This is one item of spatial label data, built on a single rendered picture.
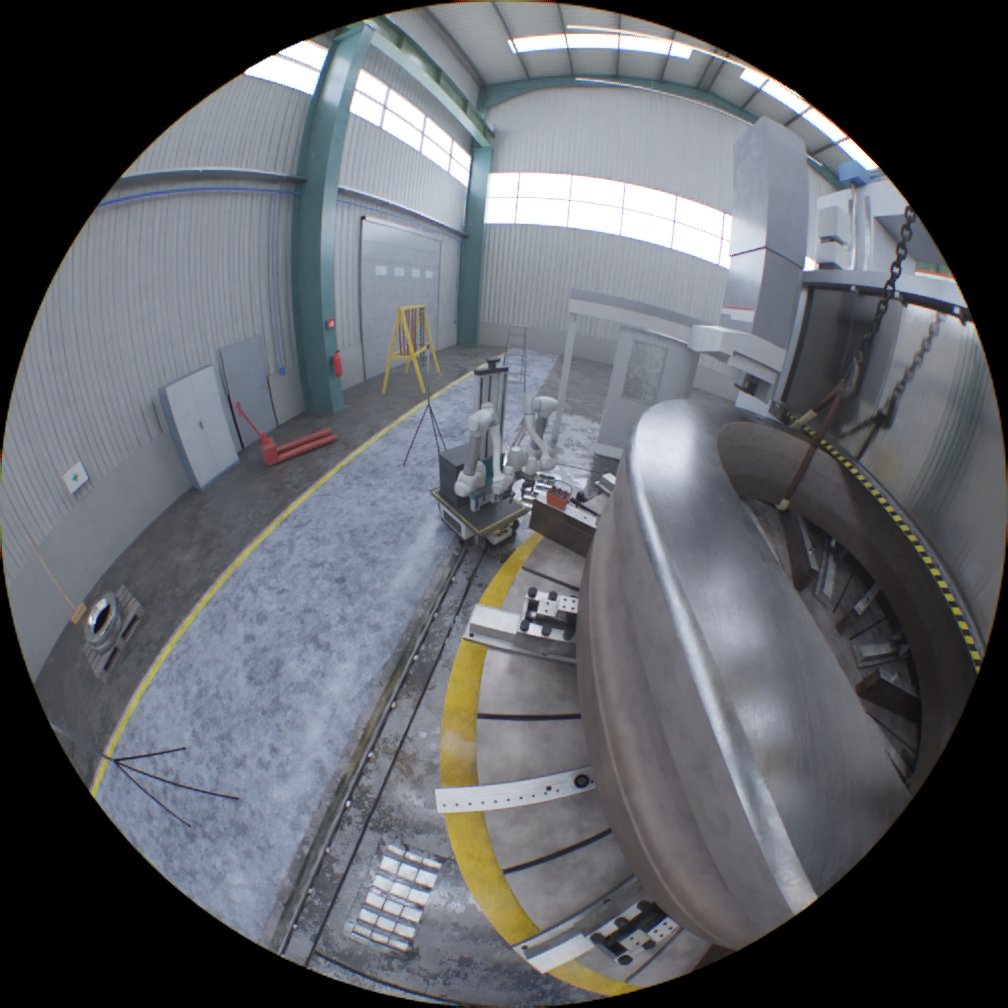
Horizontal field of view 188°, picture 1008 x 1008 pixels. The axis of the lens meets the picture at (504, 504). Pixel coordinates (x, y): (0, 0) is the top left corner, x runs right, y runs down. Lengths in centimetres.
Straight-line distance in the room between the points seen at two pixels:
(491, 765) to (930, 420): 469
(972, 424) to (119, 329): 975
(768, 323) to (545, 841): 521
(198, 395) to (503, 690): 595
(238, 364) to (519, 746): 716
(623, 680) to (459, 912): 198
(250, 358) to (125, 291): 320
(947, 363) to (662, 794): 414
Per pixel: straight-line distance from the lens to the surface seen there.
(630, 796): 136
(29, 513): 643
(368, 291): 1001
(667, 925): 199
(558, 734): 213
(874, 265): 728
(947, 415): 399
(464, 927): 265
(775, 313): 456
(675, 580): 92
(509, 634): 218
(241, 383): 708
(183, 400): 599
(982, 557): 360
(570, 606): 190
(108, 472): 631
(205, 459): 625
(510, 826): 208
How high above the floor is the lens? 236
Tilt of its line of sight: 38 degrees down
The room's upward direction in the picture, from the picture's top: 5 degrees clockwise
